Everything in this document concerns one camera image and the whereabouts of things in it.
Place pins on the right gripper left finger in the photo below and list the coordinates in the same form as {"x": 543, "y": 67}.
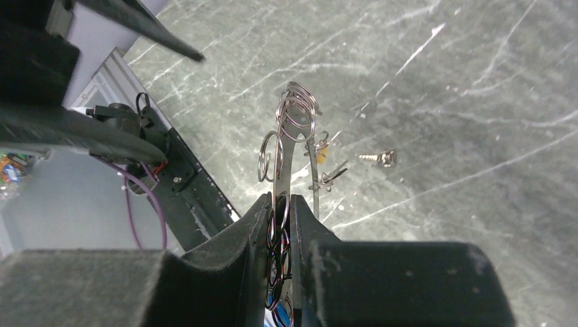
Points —
{"x": 219, "y": 283}

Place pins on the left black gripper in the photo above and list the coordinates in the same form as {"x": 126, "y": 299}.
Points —
{"x": 37, "y": 64}

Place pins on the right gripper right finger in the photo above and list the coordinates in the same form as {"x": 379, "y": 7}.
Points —
{"x": 396, "y": 283}

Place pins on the large metal keyring with rings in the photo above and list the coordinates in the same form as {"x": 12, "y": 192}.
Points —
{"x": 296, "y": 115}

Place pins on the small loose key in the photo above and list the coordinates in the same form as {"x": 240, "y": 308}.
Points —
{"x": 386, "y": 158}

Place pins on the aluminium frame rail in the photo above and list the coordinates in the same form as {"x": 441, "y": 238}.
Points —
{"x": 113, "y": 82}

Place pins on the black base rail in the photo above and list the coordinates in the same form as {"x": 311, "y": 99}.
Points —
{"x": 193, "y": 207}

